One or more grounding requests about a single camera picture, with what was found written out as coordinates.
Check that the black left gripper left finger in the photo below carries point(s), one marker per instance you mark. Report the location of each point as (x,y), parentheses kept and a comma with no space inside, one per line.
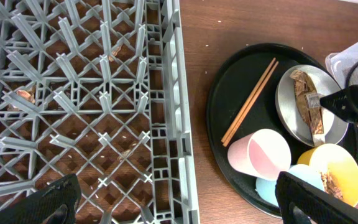
(56,203)

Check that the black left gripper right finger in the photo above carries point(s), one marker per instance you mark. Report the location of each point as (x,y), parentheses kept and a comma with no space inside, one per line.
(300,202)

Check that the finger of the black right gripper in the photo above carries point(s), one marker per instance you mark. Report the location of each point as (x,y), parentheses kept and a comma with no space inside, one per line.
(344,104)

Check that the light blue plastic cup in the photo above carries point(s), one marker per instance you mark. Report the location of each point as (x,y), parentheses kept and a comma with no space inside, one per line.
(266,188)

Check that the brown snack wrapper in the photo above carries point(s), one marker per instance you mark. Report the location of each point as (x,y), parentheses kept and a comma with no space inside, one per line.
(307,102)

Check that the yellow plastic bowl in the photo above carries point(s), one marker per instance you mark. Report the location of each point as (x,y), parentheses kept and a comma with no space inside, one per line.
(340,164)

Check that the pink plastic cup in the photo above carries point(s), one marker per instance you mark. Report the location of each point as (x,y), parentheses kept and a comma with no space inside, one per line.
(263,154)

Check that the clear plastic waste bin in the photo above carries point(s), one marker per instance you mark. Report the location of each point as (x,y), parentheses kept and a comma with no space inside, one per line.
(339,65)

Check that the grey plastic dishwasher rack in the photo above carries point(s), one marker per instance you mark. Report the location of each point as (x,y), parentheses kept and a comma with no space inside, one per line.
(97,89)

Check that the food scraps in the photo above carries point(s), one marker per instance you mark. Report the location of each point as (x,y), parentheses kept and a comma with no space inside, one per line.
(330,187)

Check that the grey round plate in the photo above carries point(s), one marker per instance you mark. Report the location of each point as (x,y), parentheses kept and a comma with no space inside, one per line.
(334,128)

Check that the wooden chopstick lower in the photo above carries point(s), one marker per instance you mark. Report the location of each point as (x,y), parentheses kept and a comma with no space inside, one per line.
(250,104)

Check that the wooden chopstick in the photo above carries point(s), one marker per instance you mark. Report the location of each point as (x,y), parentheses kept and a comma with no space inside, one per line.
(248,100)
(250,104)

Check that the wooden chopstick upper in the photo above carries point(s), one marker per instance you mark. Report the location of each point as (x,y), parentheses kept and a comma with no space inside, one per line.
(248,100)

